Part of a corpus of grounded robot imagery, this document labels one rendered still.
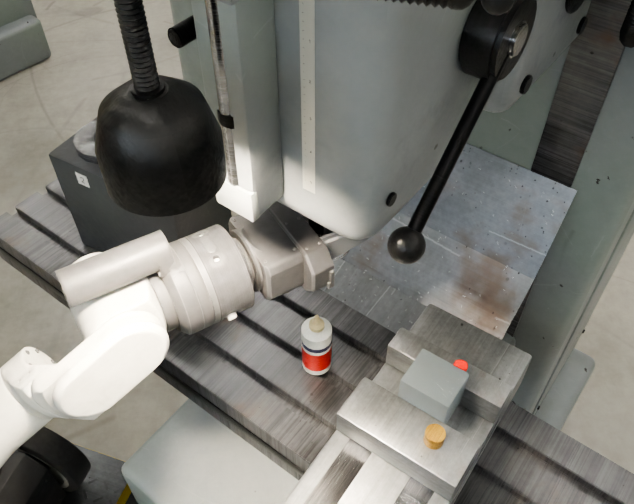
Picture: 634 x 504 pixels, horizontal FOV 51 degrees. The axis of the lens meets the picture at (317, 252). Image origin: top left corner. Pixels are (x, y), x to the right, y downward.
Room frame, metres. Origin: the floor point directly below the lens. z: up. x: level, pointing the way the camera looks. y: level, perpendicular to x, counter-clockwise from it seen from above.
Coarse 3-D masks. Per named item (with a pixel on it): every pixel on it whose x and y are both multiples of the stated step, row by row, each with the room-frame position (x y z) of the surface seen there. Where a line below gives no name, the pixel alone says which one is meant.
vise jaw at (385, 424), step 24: (360, 384) 0.40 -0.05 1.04; (360, 408) 0.37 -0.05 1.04; (384, 408) 0.37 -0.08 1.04; (408, 408) 0.37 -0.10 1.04; (360, 432) 0.34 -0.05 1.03; (384, 432) 0.34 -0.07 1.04; (408, 432) 0.34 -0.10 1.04; (456, 432) 0.34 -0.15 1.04; (384, 456) 0.32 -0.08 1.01; (408, 456) 0.31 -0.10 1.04; (432, 456) 0.31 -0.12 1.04; (456, 456) 0.31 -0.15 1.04; (432, 480) 0.29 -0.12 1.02; (456, 480) 0.28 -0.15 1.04
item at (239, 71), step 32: (192, 0) 0.39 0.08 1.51; (224, 0) 0.37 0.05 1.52; (256, 0) 0.38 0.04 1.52; (224, 32) 0.37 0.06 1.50; (256, 32) 0.38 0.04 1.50; (224, 64) 0.37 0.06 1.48; (256, 64) 0.38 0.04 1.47; (224, 96) 0.37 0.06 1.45; (256, 96) 0.38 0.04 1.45; (224, 128) 0.38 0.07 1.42; (256, 128) 0.37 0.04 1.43; (256, 160) 0.37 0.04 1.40; (224, 192) 0.38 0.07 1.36; (256, 192) 0.37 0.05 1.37
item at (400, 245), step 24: (480, 0) 0.44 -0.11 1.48; (528, 0) 0.45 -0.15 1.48; (480, 24) 0.43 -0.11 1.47; (504, 24) 0.42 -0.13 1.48; (528, 24) 0.46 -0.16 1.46; (480, 48) 0.42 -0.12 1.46; (504, 48) 0.42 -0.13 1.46; (480, 72) 0.42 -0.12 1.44; (504, 72) 0.43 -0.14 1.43; (480, 96) 0.41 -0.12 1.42; (456, 144) 0.39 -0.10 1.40; (432, 192) 0.37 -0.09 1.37; (408, 240) 0.34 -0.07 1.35
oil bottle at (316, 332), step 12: (312, 324) 0.49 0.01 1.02; (324, 324) 0.50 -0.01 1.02; (312, 336) 0.48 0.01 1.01; (324, 336) 0.48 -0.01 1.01; (312, 348) 0.48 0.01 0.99; (324, 348) 0.48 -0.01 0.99; (312, 360) 0.48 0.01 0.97; (324, 360) 0.48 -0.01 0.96; (312, 372) 0.48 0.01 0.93; (324, 372) 0.48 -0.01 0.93
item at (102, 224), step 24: (96, 120) 0.78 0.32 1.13; (72, 144) 0.74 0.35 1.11; (72, 168) 0.70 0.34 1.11; (96, 168) 0.69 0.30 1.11; (72, 192) 0.71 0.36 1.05; (96, 192) 0.68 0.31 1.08; (72, 216) 0.72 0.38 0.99; (96, 216) 0.69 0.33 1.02; (120, 216) 0.66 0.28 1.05; (144, 216) 0.64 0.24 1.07; (168, 216) 0.62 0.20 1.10; (192, 216) 0.64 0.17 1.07; (216, 216) 0.68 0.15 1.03; (96, 240) 0.70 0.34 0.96; (120, 240) 0.67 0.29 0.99; (168, 240) 0.62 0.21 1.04
